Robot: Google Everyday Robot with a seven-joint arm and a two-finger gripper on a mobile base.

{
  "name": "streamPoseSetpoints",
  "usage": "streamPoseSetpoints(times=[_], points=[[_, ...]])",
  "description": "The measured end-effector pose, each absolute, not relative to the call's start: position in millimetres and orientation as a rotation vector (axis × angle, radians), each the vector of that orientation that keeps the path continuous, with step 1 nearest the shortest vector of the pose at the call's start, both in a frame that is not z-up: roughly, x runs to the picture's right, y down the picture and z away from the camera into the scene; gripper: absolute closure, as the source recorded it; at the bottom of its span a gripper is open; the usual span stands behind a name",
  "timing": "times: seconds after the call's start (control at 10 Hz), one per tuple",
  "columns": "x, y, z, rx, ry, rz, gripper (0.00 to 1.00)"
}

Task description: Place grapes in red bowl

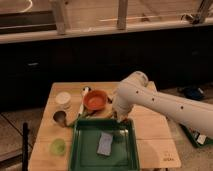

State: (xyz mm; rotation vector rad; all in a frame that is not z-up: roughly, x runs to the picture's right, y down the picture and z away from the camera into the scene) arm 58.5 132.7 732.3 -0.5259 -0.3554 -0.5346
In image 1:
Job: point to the blue grey sponge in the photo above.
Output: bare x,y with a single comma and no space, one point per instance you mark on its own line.
105,143

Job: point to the black pole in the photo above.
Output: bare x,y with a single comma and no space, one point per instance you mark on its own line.
25,147

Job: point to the red bowl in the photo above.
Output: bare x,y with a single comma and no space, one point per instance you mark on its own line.
95,100

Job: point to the white lidded cup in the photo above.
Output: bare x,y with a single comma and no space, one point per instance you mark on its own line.
63,100

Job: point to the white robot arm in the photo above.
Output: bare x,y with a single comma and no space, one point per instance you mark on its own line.
133,91

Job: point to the yellow corn toy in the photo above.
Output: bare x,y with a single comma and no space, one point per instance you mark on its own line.
101,114

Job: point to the green plastic tray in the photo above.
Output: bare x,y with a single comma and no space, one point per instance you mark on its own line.
86,135

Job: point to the metal cup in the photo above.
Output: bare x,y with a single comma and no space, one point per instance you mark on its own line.
60,118

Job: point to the green plastic lid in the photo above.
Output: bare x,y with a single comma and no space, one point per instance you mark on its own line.
58,147

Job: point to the blue object on floor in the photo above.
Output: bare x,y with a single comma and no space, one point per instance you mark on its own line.
194,93

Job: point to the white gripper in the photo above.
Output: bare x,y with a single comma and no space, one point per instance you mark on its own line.
121,108

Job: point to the green crate with items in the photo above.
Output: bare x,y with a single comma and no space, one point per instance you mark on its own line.
198,140

